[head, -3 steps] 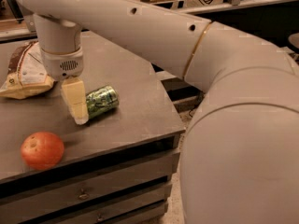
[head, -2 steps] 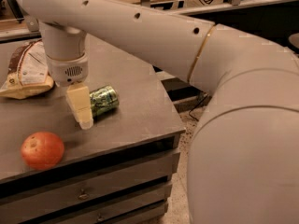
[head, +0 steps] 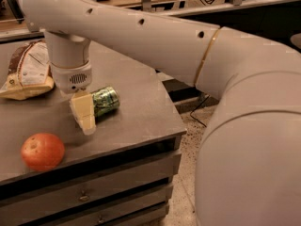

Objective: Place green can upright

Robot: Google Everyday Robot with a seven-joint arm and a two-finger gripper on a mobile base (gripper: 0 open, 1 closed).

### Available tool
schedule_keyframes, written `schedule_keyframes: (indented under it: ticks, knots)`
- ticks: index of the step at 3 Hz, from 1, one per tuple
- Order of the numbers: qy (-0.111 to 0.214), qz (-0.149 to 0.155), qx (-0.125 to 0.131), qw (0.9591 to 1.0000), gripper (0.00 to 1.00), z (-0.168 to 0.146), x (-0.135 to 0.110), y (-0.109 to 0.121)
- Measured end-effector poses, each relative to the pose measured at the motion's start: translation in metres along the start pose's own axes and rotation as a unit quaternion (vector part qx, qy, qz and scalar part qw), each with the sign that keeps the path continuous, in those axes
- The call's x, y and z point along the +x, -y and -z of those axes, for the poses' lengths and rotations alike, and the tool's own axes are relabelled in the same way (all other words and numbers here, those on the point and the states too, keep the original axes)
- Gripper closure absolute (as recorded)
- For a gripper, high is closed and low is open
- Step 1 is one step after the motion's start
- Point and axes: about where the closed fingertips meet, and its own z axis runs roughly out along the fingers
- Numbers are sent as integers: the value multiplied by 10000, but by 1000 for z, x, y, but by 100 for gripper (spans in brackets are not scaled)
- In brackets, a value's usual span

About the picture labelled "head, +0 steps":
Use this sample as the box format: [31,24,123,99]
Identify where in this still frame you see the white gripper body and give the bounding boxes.
[51,61,92,94]

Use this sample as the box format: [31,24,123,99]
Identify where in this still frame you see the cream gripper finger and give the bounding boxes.
[70,90,96,136]

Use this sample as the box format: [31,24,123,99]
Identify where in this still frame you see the green soda can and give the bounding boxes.
[92,86,120,117]

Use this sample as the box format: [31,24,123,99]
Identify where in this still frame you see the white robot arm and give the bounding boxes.
[19,0,301,226]

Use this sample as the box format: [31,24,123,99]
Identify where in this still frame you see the brown chip bag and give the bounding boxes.
[0,40,55,101]

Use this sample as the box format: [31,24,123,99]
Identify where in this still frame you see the red tomato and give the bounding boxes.
[21,133,65,171]

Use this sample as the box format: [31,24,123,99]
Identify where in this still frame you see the grey drawer cabinet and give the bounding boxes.
[0,43,185,226]

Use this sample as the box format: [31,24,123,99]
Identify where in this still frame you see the metal railing frame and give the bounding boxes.
[0,0,301,42]

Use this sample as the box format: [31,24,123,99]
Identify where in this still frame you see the black floor cable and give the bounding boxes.
[189,94,212,128]

